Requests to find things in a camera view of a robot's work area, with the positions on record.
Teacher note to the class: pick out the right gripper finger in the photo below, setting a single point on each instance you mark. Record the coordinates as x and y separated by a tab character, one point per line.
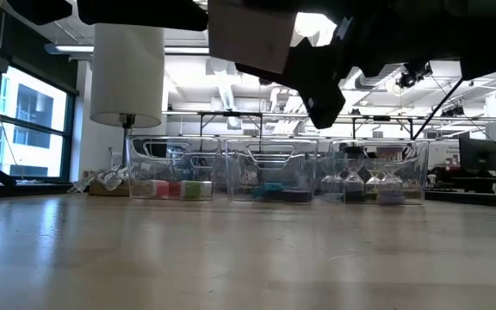
293	77
274	4

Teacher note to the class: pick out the teal digital clock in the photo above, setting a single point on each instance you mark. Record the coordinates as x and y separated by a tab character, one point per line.
267	190

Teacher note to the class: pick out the mint green hourglass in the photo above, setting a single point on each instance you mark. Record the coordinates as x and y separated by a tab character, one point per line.
334	187

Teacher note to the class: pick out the dark purple rectangular block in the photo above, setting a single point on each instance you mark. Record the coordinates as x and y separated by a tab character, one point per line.
297	196

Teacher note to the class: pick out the small silver cube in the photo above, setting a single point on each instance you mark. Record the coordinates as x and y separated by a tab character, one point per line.
207	189

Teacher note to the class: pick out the small green cube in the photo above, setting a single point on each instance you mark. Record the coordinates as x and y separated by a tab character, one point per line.
192	190

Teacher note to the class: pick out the lavender hourglass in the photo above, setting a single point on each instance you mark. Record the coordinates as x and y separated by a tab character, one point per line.
391	198

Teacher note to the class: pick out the small pink cube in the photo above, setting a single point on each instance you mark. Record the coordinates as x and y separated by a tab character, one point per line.
160	189

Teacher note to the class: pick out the black ceiling spotlight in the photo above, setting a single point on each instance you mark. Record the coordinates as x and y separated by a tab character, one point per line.
413	75

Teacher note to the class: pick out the white cylinder shade lamp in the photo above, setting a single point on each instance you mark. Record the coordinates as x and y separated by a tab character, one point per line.
127	77

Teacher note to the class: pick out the long ceiling light bar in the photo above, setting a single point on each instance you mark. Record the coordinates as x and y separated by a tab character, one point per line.
76	48

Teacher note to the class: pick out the black diagonal pole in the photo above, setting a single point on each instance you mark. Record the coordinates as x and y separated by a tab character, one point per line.
437	109

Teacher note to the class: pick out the clear plastic bin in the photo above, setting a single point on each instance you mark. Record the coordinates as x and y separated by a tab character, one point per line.
274	172
175	168
420	168

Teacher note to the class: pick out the black computer monitor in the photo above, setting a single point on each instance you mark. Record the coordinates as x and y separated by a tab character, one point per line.
478	153

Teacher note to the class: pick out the black desk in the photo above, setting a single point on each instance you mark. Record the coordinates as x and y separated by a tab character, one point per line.
467	198

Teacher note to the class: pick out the silver ventilation duct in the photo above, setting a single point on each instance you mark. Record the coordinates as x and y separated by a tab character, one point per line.
381	82

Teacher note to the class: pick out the black overhead rack frame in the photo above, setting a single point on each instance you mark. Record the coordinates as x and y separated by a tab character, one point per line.
231	114

